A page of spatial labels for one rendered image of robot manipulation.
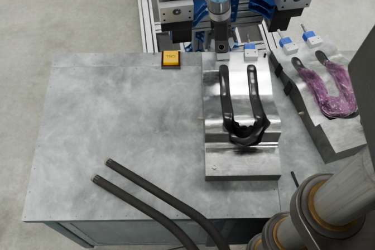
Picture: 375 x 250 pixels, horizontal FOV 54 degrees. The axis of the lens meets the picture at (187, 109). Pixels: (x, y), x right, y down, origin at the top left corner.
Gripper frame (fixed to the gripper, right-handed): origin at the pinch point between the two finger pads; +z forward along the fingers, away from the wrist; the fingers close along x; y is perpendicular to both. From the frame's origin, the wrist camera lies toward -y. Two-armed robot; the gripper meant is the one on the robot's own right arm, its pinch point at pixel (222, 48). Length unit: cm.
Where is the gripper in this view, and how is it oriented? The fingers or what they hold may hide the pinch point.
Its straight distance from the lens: 144.0
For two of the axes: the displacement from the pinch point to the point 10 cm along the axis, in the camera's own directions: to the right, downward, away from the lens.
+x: -9.9, 0.7, 1.2
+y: -0.2, -9.4, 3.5
